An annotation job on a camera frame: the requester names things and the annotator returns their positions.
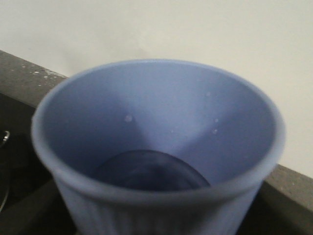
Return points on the light blue ribbed cup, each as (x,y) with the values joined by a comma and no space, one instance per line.
(223,126)

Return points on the black glass gas stove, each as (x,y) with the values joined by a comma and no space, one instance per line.
(30,203)

